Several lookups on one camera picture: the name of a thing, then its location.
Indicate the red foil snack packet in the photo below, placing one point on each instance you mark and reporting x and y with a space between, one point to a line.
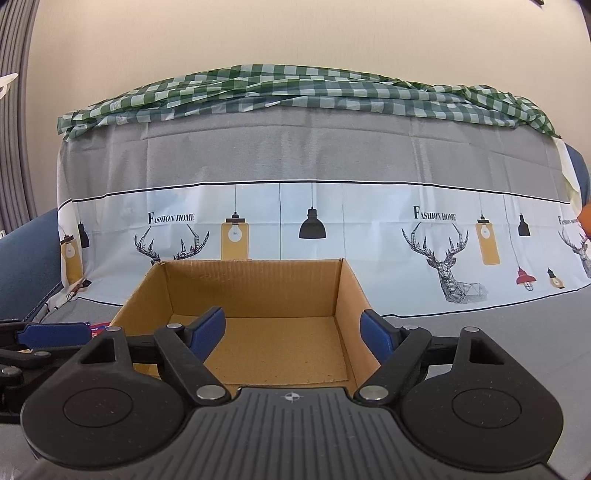
98 328

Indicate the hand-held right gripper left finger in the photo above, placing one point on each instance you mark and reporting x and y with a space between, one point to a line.
210 331

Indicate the grey curtain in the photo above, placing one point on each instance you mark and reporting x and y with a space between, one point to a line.
14 152

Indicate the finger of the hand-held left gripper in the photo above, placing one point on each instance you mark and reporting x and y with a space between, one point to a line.
55 335
27 359

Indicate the green checked cloth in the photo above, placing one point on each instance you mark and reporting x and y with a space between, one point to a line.
286 90

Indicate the orange round object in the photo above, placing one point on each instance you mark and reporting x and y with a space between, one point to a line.
586 220

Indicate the cream cloth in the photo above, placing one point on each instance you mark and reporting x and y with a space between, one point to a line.
569 175

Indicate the cardboard box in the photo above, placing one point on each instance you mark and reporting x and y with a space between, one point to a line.
277 346

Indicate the white plastic hanger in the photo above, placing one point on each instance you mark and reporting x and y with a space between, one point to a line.
7 84

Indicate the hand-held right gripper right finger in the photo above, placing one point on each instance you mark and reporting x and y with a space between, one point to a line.
376 337

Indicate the blue cushion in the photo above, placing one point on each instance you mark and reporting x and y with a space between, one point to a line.
581 170

